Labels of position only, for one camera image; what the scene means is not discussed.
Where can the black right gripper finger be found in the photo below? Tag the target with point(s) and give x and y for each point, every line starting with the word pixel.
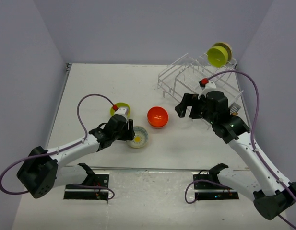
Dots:
pixel 196 110
pixel 188 100

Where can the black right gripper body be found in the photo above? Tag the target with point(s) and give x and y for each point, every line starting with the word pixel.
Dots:
pixel 206 114

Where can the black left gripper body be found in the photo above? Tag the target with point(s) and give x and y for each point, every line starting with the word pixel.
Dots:
pixel 121 134

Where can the tan bowl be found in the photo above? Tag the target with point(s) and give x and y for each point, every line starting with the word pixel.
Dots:
pixel 140 139
pixel 227 47

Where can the lime green bowl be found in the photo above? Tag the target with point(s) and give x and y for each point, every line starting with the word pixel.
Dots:
pixel 118 105

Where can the orange bowl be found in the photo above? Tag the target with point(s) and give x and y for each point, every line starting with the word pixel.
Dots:
pixel 157 125
pixel 157 114

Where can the olive green bowl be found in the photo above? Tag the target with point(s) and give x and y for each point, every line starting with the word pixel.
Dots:
pixel 217 56

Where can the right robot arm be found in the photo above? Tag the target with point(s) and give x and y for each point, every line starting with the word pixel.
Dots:
pixel 271 192

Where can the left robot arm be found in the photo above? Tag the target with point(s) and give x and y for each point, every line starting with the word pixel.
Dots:
pixel 43 170

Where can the white cutlery holder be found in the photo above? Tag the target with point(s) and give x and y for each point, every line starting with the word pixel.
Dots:
pixel 234 108

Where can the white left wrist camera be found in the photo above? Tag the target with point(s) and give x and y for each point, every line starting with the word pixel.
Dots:
pixel 123 111

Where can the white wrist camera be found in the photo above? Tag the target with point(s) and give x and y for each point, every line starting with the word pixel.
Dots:
pixel 123 111
pixel 206 87

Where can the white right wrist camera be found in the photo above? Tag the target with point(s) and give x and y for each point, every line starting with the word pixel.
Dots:
pixel 206 87

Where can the white wire dish rack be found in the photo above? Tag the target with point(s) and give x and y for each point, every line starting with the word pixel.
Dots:
pixel 184 74

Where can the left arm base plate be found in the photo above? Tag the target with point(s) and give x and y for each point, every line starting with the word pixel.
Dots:
pixel 99 191

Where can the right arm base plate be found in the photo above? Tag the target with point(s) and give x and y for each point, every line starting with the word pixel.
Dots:
pixel 208 191

